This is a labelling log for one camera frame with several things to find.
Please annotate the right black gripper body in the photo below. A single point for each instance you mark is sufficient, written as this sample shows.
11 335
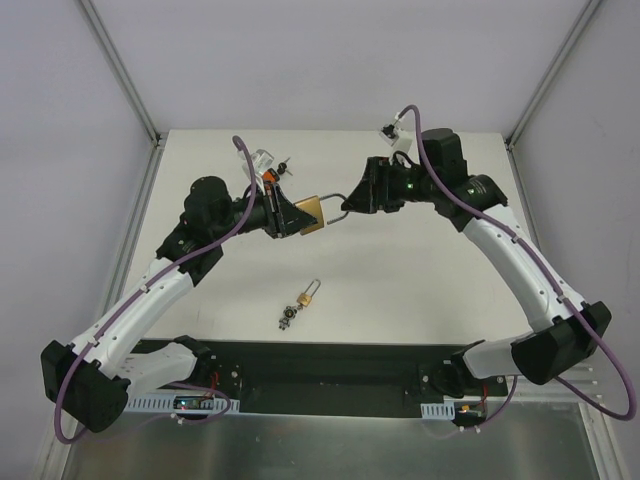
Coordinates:
375 185

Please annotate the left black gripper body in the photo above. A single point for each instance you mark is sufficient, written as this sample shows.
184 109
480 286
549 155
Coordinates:
272 213

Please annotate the large brass padlock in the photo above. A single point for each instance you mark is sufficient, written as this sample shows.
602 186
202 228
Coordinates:
313 206

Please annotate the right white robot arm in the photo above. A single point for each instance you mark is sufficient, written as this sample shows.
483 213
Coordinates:
564 327

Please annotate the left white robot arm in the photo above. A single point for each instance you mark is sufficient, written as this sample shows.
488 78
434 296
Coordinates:
93 378

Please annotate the orange padlock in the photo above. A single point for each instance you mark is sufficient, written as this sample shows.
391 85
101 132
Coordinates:
271 176

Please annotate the small brass padlock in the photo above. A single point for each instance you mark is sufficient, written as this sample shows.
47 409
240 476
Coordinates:
305 298

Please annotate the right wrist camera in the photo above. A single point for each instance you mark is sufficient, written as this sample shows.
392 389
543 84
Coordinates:
396 137

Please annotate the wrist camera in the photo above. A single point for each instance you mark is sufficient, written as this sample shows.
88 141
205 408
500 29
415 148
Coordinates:
396 137
262 161

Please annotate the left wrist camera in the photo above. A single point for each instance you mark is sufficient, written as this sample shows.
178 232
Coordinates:
262 161

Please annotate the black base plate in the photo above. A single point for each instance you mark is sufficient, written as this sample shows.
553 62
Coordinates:
344 380

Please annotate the right white cable duct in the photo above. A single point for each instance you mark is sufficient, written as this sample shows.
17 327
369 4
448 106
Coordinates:
444 411

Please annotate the white cable duct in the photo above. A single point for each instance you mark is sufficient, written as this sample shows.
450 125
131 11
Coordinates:
185 404
444 411

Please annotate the left white cable duct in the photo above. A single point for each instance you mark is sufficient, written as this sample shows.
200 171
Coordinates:
185 404

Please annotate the left aluminium frame post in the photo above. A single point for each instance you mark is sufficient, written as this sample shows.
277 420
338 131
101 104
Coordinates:
109 50

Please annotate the aluminium frame post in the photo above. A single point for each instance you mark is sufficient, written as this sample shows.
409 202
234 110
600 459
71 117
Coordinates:
109 50
568 45

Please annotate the right aluminium frame post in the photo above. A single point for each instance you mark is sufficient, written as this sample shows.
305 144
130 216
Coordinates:
568 45

